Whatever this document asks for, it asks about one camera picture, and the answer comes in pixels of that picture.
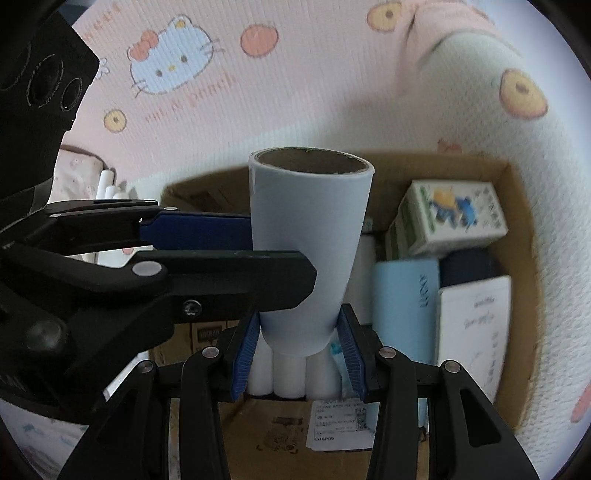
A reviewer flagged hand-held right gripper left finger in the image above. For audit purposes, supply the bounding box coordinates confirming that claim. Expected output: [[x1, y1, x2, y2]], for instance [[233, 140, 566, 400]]
[[58, 313, 262, 480]]

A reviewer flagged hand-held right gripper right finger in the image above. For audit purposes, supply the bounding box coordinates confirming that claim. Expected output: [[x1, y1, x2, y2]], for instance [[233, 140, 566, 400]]
[[337, 304, 539, 480]]

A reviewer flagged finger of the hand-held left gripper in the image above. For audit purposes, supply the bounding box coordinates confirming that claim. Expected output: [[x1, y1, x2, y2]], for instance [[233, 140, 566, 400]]
[[28, 200, 253, 258], [0, 244, 318, 354]]

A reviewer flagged pale blue paper roll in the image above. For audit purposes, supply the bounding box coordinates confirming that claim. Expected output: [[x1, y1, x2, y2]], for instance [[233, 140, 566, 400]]
[[248, 148, 375, 358]]

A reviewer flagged brown cardboard box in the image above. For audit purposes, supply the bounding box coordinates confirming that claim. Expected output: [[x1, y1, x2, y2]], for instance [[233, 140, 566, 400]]
[[148, 148, 542, 480]]

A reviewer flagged small blue white packet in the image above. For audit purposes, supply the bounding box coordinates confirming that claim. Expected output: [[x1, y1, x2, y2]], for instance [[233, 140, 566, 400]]
[[329, 339, 348, 398]]

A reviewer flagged white shipping label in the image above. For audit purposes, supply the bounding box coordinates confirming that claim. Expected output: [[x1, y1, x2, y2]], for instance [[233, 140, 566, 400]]
[[306, 399, 378, 452]]

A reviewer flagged pink floral pillow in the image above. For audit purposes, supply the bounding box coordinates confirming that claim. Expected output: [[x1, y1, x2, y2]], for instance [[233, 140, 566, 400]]
[[51, 145, 116, 204]]

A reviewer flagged light blue box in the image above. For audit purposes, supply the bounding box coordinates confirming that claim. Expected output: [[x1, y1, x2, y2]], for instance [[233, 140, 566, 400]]
[[372, 258, 443, 367]]

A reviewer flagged white box with script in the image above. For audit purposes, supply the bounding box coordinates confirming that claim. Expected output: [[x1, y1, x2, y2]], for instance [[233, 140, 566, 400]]
[[435, 275, 513, 403]]

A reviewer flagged dark navy object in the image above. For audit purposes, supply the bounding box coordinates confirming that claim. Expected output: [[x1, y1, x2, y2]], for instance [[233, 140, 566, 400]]
[[438, 249, 505, 289]]

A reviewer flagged pink cartoon printed blanket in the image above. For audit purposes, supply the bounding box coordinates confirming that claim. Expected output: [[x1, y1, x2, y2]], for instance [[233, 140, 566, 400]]
[[60, 0, 462, 188]]

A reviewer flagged green and white carton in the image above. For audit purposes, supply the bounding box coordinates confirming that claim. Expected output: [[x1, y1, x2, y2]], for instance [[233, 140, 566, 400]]
[[385, 180, 509, 260]]

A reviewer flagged white printed cloth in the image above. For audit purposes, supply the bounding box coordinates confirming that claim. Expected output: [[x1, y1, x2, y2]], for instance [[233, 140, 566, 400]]
[[0, 397, 90, 480]]

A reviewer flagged white fleece blanket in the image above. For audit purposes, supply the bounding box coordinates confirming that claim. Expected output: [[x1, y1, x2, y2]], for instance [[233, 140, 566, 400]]
[[402, 0, 591, 435]]

